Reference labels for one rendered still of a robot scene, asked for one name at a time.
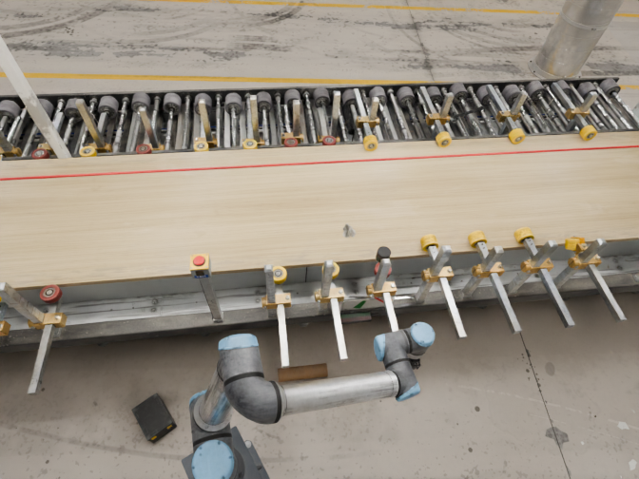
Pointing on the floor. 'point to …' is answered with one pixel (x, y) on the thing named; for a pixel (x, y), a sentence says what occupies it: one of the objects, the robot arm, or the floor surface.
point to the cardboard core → (302, 373)
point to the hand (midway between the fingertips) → (400, 360)
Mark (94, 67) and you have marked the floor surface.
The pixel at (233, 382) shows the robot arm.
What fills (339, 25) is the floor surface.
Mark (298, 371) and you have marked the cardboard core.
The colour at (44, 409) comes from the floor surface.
